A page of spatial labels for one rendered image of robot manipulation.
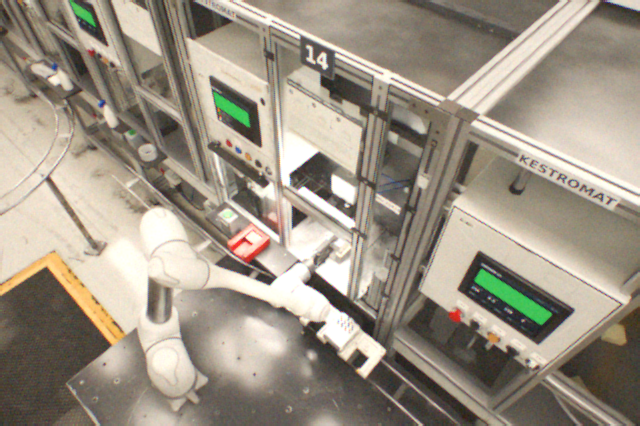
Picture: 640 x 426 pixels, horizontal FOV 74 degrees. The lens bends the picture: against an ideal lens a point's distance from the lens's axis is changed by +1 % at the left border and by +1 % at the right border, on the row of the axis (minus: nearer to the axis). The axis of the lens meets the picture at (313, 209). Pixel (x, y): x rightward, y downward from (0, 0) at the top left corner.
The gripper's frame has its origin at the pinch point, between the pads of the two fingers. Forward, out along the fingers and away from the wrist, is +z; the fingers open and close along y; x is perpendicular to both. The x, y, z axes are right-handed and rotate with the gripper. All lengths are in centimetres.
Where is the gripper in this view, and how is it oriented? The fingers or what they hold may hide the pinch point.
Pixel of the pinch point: (334, 242)
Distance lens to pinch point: 198.3
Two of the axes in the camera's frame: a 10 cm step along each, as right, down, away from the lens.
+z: 6.7, -5.7, 4.7
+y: 0.0, -6.3, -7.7
